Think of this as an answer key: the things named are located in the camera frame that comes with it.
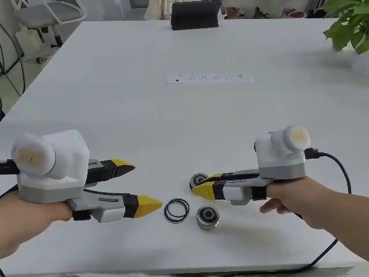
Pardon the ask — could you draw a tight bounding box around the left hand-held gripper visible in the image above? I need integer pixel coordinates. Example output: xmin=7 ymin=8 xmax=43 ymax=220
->
xmin=10 ymin=129 xmax=163 ymax=224

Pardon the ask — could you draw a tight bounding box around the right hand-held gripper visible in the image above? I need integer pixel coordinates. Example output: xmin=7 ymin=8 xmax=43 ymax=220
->
xmin=192 ymin=125 xmax=311 ymax=207

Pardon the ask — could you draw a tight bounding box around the metal wheel with rubber ring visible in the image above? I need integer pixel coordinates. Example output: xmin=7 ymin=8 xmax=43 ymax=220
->
xmin=195 ymin=205 xmax=221 ymax=231
xmin=189 ymin=172 xmax=209 ymax=190

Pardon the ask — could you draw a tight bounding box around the black rubber ring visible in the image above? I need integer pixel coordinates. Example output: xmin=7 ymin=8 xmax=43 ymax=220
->
xmin=165 ymin=198 xmax=191 ymax=218
xmin=163 ymin=201 xmax=189 ymax=224

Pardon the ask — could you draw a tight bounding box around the person's left forearm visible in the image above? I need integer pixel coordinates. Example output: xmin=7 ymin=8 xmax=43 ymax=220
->
xmin=0 ymin=198 xmax=28 ymax=258

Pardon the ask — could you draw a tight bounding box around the person's right forearm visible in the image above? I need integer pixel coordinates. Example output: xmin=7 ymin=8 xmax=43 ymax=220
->
xmin=304 ymin=186 xmax=369 ymax=277

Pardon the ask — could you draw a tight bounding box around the person's right hand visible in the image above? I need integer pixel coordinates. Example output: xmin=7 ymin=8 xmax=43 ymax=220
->
xmin=250 ymin=175 xmax=318 ymax=229

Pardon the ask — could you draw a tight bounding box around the person's left hand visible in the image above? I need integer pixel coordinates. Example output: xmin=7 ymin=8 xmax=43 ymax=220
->
xmin=11 ymin=191 xmax=74 ymax=241

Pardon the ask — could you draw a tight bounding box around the white table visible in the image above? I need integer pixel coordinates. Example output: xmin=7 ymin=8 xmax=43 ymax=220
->
xmin=0 ymin=17 xmax=369 ymax=275

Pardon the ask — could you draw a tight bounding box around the white built-in socket strip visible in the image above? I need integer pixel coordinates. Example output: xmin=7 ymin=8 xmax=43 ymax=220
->
xmin=165 ymin=73 xmax=255 ymax=85

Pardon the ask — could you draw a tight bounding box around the black tablet in folding case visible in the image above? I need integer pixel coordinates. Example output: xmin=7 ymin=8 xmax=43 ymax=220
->
xmin=170 ymin=0 xmax=223 ymax=31

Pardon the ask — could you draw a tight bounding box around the white office chair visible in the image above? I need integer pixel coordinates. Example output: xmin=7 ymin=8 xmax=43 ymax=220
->
xmin=12 ymin=0 xmax=88 ymax=48

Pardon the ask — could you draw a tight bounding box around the green leafy plant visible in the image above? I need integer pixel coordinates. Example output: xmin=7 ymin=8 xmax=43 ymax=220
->
xmin=322 ymin=0 xmax=369 ymax=55

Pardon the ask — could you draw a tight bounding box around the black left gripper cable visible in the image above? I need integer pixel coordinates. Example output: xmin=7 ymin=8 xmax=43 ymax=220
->
xmin=0 ymin=159 xmax=21 ymax=200

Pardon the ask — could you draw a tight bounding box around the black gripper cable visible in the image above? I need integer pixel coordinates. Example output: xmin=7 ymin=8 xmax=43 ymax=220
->
xmin=0 ymin=159 xmax=21 ymax=200
xmin=293 ymin=147 xmax=353 ymax=268

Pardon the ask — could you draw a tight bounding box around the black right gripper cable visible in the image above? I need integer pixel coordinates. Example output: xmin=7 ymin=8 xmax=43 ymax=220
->
xmin=293 ymin=147 xmax=353 ymax=268

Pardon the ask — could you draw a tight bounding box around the black floor cable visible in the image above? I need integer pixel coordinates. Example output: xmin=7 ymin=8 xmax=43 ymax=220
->
xmin=0 ymin=22 xmax=27 ymax=98

